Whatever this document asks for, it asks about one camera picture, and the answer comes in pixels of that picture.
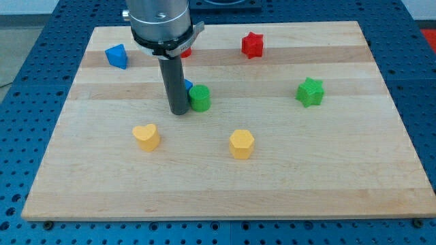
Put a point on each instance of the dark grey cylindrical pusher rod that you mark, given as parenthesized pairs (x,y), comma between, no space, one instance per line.
(174,82)

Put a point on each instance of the red block behind arm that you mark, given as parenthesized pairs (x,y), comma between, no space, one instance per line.
(186,53)

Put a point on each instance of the yellow hexagon block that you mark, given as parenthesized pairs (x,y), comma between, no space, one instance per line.
(241,144)

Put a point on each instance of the light wooden board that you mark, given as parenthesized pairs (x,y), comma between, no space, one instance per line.
(349,157)

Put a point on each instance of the blue block behind rod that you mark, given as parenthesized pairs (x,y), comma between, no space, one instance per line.
(188,85)

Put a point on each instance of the green cylinder block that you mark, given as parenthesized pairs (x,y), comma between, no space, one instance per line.
(200,98)

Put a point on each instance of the blue triangle block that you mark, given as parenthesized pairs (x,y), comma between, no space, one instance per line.
(117,56)

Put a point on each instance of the yellow heart block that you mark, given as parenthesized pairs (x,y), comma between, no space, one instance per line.
(147,137)

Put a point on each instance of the red star block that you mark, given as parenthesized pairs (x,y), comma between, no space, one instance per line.
(252,45)

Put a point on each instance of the green star block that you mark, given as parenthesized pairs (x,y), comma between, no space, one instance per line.
(310,92)

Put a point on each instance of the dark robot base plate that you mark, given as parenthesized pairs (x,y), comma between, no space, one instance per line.
(224,5)

